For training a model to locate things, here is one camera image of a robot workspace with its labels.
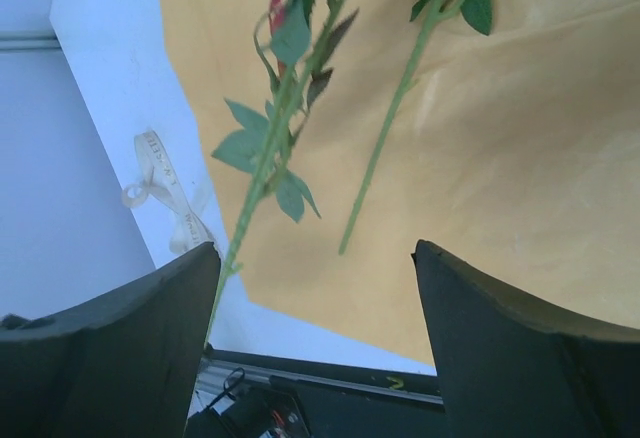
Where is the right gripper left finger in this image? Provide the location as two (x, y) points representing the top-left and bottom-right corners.
(1, 243), (221, 437)

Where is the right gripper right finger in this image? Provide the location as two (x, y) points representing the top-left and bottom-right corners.
(412, 240), (639, 437)

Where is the cream ribbon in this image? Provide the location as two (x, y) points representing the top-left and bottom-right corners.
(121, 130), (217, 255)

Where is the orange wrapping paper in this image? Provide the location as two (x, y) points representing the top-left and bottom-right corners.
(150, 0), (640, 374)

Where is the peach rose stem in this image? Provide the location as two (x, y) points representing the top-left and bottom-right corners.
(202, 0), (396, 349)

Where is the small white rose stem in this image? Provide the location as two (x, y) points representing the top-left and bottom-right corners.
(338, 0), (493, 255)

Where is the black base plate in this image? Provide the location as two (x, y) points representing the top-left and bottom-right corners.
(185, 348), (451, 438)

